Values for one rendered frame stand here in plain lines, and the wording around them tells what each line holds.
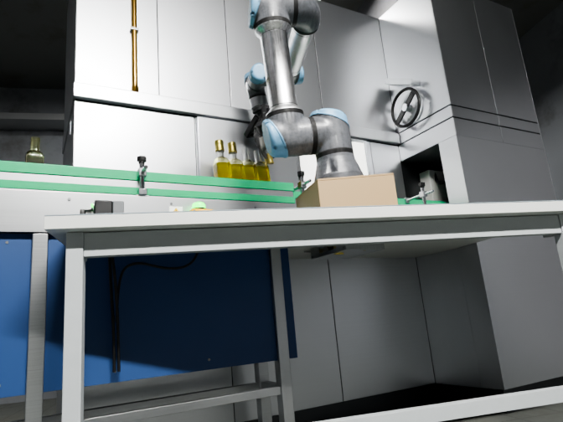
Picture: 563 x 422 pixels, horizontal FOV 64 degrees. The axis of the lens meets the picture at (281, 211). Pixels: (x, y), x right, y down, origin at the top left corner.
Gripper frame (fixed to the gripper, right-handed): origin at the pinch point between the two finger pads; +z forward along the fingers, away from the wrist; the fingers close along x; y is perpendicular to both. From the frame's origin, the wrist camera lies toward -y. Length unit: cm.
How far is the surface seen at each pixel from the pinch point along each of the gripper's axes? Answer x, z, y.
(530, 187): 125, 39, 51
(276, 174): 9.5, 6.4, -8.4
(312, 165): 30.1, 4.4, -5.0
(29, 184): -91, 4, -1
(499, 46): 144, -41, 49
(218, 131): -11.9, -16.1, -14.0
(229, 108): -3.3, -26.4, -13.9
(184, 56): -16, -52, -20
